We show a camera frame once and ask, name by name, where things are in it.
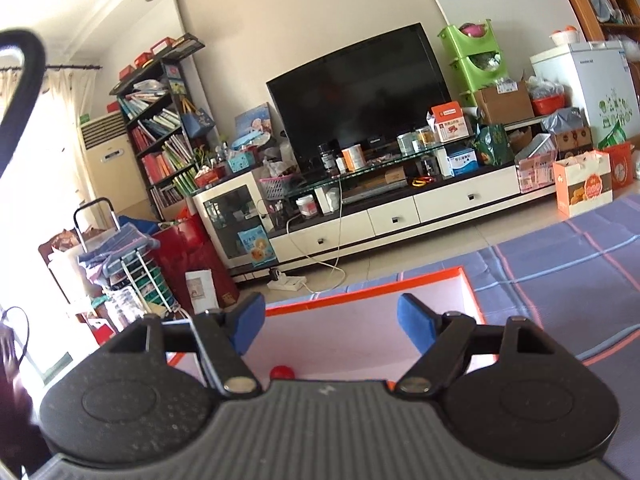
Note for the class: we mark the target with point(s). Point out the red gift bag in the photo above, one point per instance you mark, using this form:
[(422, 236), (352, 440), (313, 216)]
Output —
[(185, 246)]

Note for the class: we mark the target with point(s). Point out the white standing air conditioner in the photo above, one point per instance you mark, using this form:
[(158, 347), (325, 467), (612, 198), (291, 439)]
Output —
[(112, 167)]

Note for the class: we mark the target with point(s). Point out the dark wooden bookshelf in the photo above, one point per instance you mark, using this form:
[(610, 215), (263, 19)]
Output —
[(154, 98)]

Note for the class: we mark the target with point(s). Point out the orange white medicine box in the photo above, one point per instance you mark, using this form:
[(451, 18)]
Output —
[(449, 122)]

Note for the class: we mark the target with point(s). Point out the green stacked storage bins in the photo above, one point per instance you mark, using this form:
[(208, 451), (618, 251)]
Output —
[(475, 58)]

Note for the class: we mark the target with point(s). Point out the white small freezer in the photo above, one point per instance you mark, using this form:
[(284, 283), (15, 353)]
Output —
[(596, 77)]

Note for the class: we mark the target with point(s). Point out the white power strip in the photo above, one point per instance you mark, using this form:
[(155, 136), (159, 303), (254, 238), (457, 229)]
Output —
[(284, 283)]

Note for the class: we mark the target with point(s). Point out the folding shopping cart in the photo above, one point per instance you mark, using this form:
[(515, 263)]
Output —
[(122, 263)]

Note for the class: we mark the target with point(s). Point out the small red tomato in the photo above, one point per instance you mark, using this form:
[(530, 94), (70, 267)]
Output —
[(282, 372)]

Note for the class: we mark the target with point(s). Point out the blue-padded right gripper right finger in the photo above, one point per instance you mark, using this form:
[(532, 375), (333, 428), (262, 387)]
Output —
[(442, 341)]

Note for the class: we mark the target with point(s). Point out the purple plaid bed sheet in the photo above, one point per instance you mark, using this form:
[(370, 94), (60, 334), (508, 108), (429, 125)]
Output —
[(578, 279)]

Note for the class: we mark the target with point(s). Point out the orange white gift bag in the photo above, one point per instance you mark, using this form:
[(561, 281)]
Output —
[(583, 183)]

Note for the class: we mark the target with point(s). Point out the brown cardboard box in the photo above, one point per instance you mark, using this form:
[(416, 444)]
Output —
[(504, 104)]

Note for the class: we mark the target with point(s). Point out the orange cardboard box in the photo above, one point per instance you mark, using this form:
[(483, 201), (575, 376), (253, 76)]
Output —
[(355, 335)]

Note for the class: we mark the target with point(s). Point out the white tv cabinet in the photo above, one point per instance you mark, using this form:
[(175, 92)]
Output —
[(257, 223)]

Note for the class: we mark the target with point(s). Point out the black flat screen television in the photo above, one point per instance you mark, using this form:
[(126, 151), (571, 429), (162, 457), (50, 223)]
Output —
[(368, 93)]

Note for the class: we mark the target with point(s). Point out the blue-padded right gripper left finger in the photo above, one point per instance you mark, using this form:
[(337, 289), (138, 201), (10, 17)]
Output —
[(222, 339)]

